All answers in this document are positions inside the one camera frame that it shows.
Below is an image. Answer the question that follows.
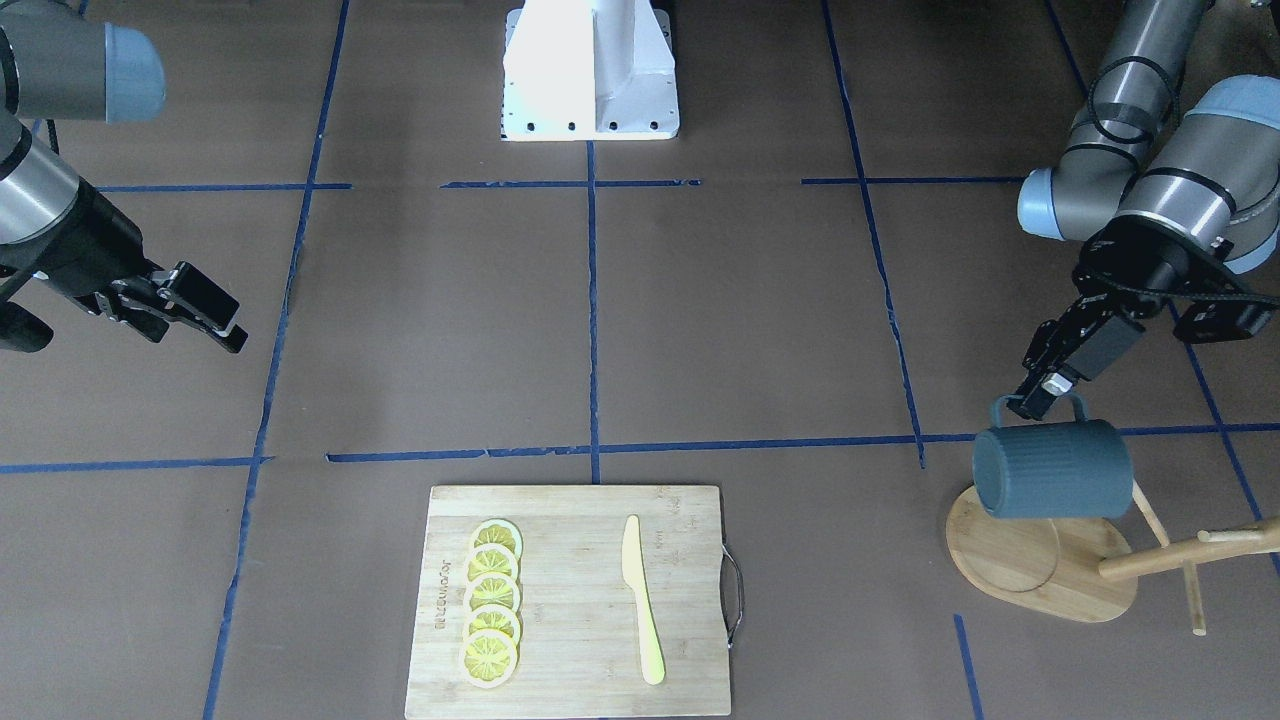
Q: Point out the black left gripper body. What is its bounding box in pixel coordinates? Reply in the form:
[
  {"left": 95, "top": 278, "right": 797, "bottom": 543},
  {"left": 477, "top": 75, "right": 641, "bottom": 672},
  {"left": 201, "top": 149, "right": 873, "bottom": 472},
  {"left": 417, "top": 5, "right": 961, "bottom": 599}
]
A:
[{"left": 1075, "top": 215, "right": 1242, "bottom": 319}]

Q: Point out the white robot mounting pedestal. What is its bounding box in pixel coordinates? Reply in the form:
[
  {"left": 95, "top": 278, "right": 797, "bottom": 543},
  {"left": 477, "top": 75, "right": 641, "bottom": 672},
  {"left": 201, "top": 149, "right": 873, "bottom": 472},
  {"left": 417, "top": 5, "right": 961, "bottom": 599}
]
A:
[{"left": 500, "top": 1, "right": 681, "bottom": 142}]

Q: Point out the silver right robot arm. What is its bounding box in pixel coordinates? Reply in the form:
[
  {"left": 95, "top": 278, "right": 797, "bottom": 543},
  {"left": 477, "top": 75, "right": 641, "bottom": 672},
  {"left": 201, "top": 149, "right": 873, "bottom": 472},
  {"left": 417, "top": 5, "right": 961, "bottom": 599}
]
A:
[{"left": 1, "top": 1, "right": 247, "bottom": 354}]

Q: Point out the blue ribbed mug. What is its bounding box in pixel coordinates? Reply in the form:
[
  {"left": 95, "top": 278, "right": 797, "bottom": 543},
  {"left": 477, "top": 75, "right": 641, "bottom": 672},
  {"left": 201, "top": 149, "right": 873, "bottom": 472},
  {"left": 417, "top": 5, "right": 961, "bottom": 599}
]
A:
[{"left": 972, "top": 392, "right": 1135, "bottom": 519}]

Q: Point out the wooden cup storage rack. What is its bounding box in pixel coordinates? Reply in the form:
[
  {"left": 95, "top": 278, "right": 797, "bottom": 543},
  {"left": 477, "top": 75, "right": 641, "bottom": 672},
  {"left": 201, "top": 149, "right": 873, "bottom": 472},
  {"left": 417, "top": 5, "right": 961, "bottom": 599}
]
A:
[{"left": 945, "top": 487, "right": 1279, "bottom": 637}]

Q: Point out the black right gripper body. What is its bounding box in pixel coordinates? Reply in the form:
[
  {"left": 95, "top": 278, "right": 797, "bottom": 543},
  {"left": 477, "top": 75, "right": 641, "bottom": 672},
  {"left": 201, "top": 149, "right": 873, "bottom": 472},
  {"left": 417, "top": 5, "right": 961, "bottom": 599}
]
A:
[{"left": 20, "top": 184, "right": 161, "bottom": 311}]

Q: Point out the yellow plastic knife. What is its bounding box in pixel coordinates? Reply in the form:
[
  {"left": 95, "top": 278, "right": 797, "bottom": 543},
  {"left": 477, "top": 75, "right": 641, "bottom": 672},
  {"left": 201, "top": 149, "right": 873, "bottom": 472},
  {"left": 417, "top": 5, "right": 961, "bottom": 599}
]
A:
[{"left": 621, "top": 514, "right": 666, "bottom": 685}]

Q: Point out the wooden cutting board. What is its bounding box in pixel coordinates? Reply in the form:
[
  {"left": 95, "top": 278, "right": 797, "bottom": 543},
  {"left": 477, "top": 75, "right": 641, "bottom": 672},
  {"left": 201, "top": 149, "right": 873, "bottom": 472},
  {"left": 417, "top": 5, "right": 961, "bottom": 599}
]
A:
[{"left": 404, "top": 484, "right": 732, "bottom": 719}]

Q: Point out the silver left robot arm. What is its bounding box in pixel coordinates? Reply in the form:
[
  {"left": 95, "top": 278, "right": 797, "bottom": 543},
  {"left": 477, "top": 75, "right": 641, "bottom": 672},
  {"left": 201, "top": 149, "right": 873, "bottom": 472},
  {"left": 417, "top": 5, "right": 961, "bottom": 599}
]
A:
[{"left": 1007, "top": 1, "right": 1279, "bottom": 420}]

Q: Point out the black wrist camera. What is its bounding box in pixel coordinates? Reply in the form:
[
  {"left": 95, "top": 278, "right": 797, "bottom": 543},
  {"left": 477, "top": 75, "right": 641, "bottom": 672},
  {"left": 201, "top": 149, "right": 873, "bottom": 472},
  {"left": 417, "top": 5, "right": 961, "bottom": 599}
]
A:
[{"left": 1172, "top": 299, "right": 1277, "bottom": 345}]

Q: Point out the lemon slice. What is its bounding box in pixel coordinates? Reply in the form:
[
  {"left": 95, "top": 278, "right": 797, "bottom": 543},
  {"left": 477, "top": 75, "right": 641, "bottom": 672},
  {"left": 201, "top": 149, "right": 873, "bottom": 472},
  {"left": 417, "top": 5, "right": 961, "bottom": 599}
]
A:
[
  {"left": 463, "top": 603, "right": 524, "bottom": 644},
  {"left": 463, "top": 571, "right": 522, "bottom": 612},
  {"left": 460, "top": 629, "right": 520, "bottom": 689},
  {"left": 466, "top": 543, "right": 520, "bottom": 582}
]

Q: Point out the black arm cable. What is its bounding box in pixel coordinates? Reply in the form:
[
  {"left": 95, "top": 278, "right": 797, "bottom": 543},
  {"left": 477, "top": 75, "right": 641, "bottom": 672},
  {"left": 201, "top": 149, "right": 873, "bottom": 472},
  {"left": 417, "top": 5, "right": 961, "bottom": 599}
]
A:
[{"left": 1085, "top": 55, "right": 1280, "bottom": 307}]

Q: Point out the lemon slice nearest rack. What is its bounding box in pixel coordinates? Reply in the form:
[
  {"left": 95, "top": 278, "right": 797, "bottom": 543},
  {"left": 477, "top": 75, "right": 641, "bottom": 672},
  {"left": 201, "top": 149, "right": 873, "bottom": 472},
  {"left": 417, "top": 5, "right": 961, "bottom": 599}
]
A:
[{"left": 470, "top": 518, "right": 524, "bottom": 560}]

